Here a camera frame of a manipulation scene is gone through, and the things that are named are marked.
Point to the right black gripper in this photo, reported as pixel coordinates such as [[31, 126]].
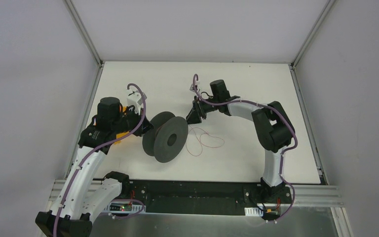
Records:
[[199, 108]]

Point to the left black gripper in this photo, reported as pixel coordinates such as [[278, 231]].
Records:
[[142, 125]]

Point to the black perforated cable spool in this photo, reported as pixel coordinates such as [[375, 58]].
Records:
[[167, 137]]

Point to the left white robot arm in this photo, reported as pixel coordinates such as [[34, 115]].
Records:
[[74, 212]]

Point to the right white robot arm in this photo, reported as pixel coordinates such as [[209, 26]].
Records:
[[273, 128]]

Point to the yellow plastic bin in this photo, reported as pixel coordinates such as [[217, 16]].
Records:
[[119, 122]]

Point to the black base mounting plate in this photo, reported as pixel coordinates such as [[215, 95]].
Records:
[[201, 198]]

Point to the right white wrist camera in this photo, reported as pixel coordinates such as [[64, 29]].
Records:
[[195, 88]]

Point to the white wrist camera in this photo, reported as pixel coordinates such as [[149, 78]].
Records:
[[135, 98], [195, 88]]

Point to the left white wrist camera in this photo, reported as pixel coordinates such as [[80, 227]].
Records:
[[135, 98]]

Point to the left white cable duct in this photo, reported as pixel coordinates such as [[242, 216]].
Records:
[[124, 208]]

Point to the white cable duct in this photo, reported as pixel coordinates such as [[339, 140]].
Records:
[[253, 212], [124, 208]]

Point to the right white cable duct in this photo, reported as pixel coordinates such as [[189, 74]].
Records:
[[253, 212]]

